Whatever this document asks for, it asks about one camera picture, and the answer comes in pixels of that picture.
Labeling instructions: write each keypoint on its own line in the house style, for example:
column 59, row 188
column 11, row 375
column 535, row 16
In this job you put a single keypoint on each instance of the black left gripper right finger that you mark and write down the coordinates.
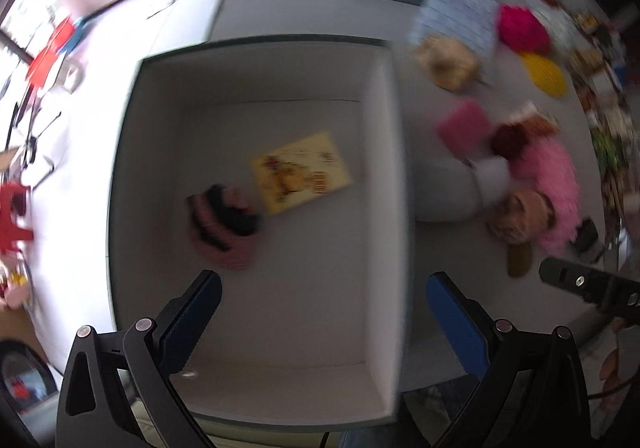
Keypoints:
column 530, row 391

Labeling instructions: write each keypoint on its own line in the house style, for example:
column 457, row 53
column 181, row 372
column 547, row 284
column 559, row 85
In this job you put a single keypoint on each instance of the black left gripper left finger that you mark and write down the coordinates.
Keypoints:
column 93, row 408

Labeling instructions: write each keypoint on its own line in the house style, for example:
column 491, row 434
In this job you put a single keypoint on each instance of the dark striped purple sock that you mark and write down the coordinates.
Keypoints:
column 587, row 243

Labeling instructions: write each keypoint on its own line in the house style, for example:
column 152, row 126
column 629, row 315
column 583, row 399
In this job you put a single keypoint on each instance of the fluffy pink plush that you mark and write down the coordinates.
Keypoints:
column 548, row 167

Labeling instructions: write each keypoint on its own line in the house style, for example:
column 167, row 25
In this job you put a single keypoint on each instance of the dark red fabric rose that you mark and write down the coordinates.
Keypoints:
column 509, row 141

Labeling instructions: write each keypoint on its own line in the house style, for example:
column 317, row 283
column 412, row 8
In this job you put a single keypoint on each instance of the yellow cartoon tissue pack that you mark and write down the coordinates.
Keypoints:
column 300, row 172

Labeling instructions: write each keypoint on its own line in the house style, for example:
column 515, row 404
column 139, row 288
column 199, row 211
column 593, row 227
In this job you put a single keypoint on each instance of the mustard round pad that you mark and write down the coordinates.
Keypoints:
column 519, row 259

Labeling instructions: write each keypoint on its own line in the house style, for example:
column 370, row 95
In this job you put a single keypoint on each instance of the plush toys on floor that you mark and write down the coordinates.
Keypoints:
column 16, row 290

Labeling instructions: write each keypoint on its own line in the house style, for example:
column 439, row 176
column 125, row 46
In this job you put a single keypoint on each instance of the orange printed small carton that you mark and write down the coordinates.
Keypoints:
column 536, row 122

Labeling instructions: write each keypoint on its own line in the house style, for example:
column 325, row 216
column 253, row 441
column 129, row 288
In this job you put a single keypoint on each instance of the red plastic stool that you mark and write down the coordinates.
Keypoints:
column 13, row 205

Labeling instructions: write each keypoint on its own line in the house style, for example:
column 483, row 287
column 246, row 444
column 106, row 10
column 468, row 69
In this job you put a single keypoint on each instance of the yellow foam net sleeve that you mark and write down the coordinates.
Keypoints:
column 545, row 74

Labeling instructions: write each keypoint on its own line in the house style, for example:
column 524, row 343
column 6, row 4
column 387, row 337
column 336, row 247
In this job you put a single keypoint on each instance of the magenta fluffy ball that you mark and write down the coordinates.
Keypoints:
column 521, row 31

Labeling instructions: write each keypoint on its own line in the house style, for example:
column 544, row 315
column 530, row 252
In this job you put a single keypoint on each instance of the large open grey box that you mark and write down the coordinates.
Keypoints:
column 308, row 129

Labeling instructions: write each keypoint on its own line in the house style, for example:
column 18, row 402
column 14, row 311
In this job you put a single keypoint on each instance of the light blue dotted cloth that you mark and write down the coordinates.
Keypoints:
column 472, row 22

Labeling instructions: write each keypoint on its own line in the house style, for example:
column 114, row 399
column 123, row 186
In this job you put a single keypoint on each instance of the red basin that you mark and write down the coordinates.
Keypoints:
column 38, row 70

